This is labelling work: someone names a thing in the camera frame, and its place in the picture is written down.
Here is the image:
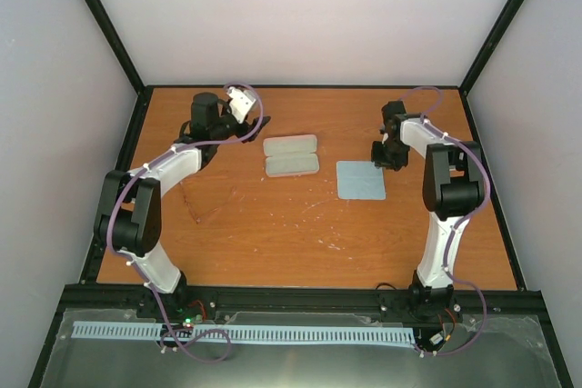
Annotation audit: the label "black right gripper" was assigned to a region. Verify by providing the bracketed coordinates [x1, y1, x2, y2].
[371, 139, 408, 170]

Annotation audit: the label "light blue cleaning cloth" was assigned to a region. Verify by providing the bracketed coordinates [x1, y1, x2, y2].
[336, 161, 386, 201]

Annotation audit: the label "pink glasses case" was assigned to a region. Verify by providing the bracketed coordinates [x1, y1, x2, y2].
[263, 134, 320, 178]

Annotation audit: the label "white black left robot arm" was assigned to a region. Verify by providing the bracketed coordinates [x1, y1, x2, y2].
[94, 85, 270, 318]

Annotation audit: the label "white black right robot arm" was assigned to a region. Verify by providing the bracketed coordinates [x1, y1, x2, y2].
[371, 101, 491, 321]

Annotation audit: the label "clear plastic front sheet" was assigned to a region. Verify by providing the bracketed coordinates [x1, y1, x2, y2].
[42, 310, 559, 387]

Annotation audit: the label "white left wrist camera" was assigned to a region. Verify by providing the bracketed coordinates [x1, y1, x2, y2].
[226, 86, 256, 124]

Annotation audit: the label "thin red frame sunglasses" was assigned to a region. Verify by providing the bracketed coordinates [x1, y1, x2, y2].
[178, 171, 236, 224]

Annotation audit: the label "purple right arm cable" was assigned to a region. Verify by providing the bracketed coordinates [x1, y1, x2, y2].
[399, 85, 488, 358]

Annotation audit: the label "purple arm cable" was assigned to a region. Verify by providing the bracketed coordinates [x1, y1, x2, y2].
[106, 83, 265, 363]
[399, 85, 488, 358]

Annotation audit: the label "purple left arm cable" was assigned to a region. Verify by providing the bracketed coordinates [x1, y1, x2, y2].
[106, 83, 265, 363]

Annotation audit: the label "light blue slotted cable duct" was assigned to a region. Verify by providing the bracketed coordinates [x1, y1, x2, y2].
[70, 321, 415, 348]

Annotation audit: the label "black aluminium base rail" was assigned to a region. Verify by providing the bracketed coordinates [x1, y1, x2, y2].
[61, 284, 545, 328]

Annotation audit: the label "black enclosure frame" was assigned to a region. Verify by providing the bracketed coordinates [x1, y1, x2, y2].
[29, 0, 572, 387]

